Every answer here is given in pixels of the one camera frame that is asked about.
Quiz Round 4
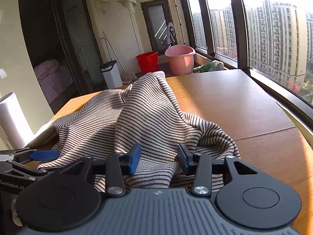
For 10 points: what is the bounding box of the dark sliding door frame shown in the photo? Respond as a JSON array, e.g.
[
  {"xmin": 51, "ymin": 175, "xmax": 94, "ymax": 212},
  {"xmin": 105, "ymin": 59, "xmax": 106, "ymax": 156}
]
[{"xmin": 18, "ymin": 0, "xmax": 98, "ymax": 113}]

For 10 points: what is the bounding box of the broom with pink handle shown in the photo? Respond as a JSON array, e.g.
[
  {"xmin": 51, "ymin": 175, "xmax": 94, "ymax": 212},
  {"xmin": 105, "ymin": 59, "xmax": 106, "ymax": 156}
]
[{"xmin": 103, "ymin": 31, "xmax": 138, "ymax": 85}]

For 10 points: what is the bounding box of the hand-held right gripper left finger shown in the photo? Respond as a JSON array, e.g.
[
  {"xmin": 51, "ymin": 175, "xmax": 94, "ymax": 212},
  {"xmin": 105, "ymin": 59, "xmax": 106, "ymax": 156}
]
[{"xmin": 59, "ymin": 143, "xmax": 142, "ymax": 197}]

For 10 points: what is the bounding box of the white trash bin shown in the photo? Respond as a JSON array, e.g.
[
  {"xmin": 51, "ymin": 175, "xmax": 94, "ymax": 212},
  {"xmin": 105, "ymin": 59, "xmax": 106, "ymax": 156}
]
[{"xmin": 99, "ymin": 60, "xmax": 123, "ymax": 89}]

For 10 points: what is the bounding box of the red plastic bucket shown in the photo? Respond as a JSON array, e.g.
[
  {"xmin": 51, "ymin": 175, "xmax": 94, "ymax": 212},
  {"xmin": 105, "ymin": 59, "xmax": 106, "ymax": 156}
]
[{"xmin": 135, "ymin": 51, "xmax": 159, "ymax": 74}]

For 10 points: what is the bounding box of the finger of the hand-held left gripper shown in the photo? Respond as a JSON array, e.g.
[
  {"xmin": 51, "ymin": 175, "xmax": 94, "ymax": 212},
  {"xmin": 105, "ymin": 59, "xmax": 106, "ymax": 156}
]
[
  {"xmin": 0, "ymin": 161, "xmax": 49, "ymax": 177},
  {"xmin": 0, "ymin": 148, "xmax": 61, "ymax": 165}
]

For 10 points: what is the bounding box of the white standing appliance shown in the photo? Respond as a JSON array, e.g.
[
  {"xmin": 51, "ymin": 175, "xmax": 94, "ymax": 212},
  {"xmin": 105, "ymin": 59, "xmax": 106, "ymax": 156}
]
[{"xmin": 0, "ymin": 92, "xmax": 35, "ymax": 150}]

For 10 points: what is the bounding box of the striped knit garment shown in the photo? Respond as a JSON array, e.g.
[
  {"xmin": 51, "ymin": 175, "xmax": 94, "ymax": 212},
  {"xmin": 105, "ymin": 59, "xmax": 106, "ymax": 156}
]
[{"xmin": 24, "ymin": 71, "xmax": 241, "ymax": 193}]

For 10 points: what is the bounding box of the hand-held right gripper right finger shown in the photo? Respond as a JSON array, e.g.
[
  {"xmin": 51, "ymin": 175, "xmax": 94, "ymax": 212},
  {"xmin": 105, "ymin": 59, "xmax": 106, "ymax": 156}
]
[{"xmin": 177, "ymin": 144, "xmax": 260, "ymax": 197}]

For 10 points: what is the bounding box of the long wooden pole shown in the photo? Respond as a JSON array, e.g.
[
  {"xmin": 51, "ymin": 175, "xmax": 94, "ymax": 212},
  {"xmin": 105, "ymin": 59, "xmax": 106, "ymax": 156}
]
[{"xmin": 170, "ymin": 0, "xmax": 185, "ymax": 45}]

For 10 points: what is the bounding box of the pink plastic basin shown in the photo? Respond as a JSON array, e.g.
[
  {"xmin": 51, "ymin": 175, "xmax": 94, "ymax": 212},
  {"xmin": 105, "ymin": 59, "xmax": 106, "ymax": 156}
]
[{"xmin": 165, "ymin": 45, "xmax": 196, "ymax": 75}]

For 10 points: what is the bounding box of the pink bedding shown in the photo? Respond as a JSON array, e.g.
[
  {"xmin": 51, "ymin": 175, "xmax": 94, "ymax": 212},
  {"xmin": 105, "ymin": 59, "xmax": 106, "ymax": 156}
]
[{"xmin": 34, "ymin": 59, "xmax": 74, "ymax": 103}]

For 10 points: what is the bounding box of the grey hanging rag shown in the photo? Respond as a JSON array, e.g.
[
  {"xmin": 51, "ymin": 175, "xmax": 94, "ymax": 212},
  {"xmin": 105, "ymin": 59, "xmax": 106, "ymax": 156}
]
[{"xmin": 167, "ymin": 22, "xmax": 176, "ymax": 44}]

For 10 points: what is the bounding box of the black window frame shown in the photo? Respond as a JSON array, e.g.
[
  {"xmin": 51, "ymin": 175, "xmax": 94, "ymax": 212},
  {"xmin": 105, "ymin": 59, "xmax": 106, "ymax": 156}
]
[{"xmin": 175, "ymin": 0, "xmax": 313, "ymax": 118}]

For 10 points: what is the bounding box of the green knitted cloth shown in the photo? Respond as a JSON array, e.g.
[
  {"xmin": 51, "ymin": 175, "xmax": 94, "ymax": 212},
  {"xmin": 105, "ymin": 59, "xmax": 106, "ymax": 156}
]
[{"xmin": 193, "ymin": 60, "xmax": 224, "ymax": 73}]

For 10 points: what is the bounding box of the small dark framed window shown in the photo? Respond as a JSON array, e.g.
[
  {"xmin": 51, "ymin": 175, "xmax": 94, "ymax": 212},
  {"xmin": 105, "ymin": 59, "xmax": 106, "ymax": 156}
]
[{"xmin": 140, "ymin": 0, "xmax": 177, "ymax": 55}]

